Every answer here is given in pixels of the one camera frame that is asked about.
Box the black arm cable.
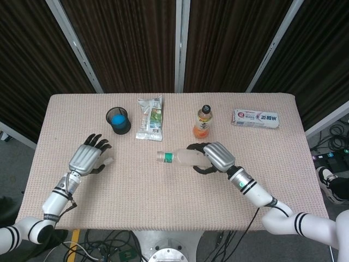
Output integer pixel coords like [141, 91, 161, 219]
[58, 192, 78, 219]
[242, 200, 292, 238]

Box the black floor cable tangle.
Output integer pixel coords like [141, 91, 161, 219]
[46, 229, 148, 262]

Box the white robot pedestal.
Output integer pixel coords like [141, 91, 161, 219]
[133, 230, 208, 262]

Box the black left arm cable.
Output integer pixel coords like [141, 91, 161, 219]
[58, 192, 78, 219]

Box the beige woven tablecloth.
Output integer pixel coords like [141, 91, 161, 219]
[15, 93, 330, 232]

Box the blue ball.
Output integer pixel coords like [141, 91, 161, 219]
[111, 115, 127, 128]

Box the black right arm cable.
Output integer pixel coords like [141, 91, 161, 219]
[242, 200, 292, 238]

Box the green circuit board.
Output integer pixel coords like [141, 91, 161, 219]
[117, 249, 136, 262]

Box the black trouser leg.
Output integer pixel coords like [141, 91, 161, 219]
[329, 176, 349, 201]

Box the black mesh pen cup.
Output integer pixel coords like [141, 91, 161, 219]
[105, 106, 131, 135]

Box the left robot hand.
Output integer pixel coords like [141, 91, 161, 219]
[68, 133, 113, 175]

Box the orange juice bottle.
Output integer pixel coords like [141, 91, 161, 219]
[192, 104, 213, 140]

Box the dark brown partition panel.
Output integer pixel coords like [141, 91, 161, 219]
[184, 0, 294, 93]
[60, 0, 177, 94]
[0, 0, 96, 142]
[252, 0, 349, 132]

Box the white partition post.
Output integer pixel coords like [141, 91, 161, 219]
[174, 0, 191, 93]
[245, 0, 300, 93]
[45, 0, 104, 94]

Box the white green snack packet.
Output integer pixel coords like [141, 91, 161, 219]
[135, 95, 164, 142]

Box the clear plastic water bottle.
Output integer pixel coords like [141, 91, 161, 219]
[156, 148, 212, 169]

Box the white partition base rail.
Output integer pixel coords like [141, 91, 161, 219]
[304, 100, 349, 137]
[0, 121, 38, 150]

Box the round metal base plate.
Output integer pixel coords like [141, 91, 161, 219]
[148, 240, 193, 262]

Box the black white sneaker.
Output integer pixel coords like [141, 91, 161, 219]
[316, 166, 349, 204]

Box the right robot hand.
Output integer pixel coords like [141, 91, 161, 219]
[186, 141, 237, 175]

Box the white floor cable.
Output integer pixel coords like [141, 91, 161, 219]
[64, 241, 104, 260]

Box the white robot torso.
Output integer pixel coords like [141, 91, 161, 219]
[328, 210, 349, 262]

